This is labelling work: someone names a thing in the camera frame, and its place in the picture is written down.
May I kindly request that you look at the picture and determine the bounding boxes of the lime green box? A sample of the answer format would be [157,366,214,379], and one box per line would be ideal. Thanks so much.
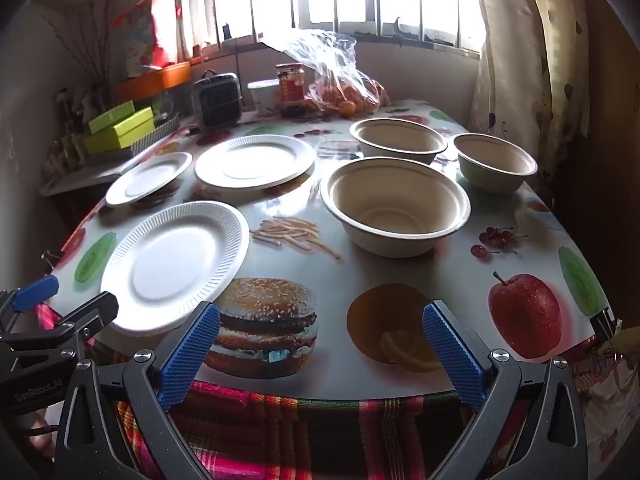
[82,107,155,155]
[89,101,137,133]

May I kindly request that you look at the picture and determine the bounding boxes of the orange storage box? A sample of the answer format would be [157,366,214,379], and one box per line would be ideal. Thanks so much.
[116,61,193,103]

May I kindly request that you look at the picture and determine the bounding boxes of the red-lidded jar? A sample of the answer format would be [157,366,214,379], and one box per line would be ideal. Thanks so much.
[276,62,307,118]

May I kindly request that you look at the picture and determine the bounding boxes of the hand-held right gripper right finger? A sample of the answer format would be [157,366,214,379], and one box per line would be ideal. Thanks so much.
[421,300,588,480]

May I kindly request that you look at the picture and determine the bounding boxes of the small grey heater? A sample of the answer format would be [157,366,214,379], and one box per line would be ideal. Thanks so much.
[192,72,245,131]

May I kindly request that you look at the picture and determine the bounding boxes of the white plastic cup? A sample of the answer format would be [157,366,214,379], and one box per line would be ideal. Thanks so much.
[247,80,279,116]

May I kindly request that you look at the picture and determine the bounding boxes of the printed white fabric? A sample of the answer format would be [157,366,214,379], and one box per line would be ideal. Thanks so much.
[572,327,640,466]

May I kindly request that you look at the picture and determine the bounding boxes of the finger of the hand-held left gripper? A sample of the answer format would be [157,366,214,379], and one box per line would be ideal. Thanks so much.
[0,275,60,333]
[0,291,120,357]

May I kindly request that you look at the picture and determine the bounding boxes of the person's left hand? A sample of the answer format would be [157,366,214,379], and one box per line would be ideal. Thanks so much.
[27,407,57,458]

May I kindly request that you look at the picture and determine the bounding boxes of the dried branches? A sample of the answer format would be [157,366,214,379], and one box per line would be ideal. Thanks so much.
[42,0,118,91]

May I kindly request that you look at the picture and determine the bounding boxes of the small white foam plate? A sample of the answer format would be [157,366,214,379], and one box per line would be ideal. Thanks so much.
[105,152,193,207]

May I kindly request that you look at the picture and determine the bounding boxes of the cream patterned curtain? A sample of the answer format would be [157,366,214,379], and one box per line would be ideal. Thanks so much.
[467,0,593,186]

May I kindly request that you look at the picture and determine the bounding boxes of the beige paper bowl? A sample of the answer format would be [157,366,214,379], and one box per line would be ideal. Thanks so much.
[453,133,539,195]
[349,118,448,165]
[320,156,472,259]

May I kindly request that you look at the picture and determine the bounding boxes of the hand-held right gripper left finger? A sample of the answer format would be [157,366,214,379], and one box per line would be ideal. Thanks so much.
[54,300,222,480]

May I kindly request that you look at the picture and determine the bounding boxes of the red plaid cloth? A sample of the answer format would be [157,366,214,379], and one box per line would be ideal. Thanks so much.
[37,305,531,480]

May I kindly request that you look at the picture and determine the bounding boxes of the grey side shelf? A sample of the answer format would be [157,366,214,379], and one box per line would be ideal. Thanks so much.
[39,157,133,197]

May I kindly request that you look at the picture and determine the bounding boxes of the clear bag of oranges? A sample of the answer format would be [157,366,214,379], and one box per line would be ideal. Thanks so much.
[270,30,391,116]

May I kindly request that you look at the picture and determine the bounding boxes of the red colourful gift box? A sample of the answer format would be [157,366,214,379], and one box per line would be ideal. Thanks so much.
[112,0,181,78]

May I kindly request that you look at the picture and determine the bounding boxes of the grey ribbed tray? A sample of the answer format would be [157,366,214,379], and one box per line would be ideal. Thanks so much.
[87,112,182,163]

